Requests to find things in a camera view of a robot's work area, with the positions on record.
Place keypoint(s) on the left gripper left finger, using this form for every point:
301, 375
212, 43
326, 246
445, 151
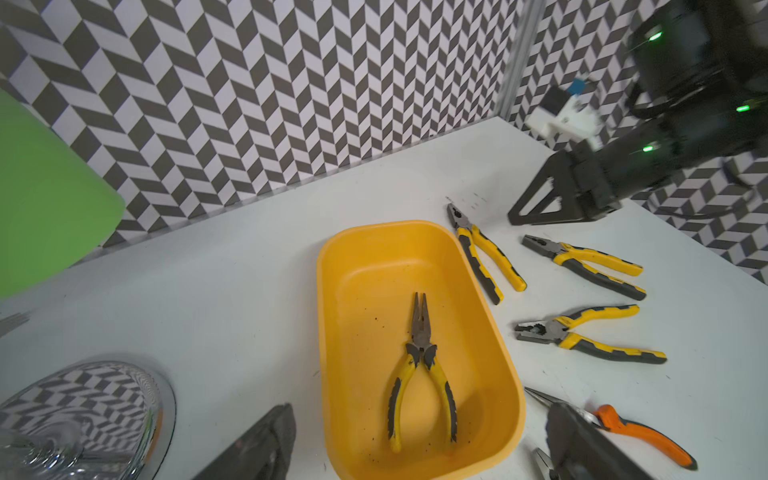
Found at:
263, 452

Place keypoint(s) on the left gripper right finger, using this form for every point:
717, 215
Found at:
577, 450

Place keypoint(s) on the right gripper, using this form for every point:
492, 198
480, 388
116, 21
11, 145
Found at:
569, 187

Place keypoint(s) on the orange grey pliers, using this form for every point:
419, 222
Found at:
606, 418

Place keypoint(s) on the yellow black combination pliers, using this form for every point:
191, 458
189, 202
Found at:
580, 260

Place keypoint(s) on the yellow handled long-nose pliers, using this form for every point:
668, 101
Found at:
420, 351

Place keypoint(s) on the yellow storage box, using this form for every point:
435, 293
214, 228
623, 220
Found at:
367, 281

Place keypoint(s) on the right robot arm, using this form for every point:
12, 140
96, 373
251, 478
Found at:
701, 93

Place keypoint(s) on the chrome glass holder stand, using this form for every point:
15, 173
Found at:
106, 417

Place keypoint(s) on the green plastic wine glass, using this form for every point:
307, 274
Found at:
54, 208

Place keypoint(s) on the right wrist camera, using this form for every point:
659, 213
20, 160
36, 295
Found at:
561, 111

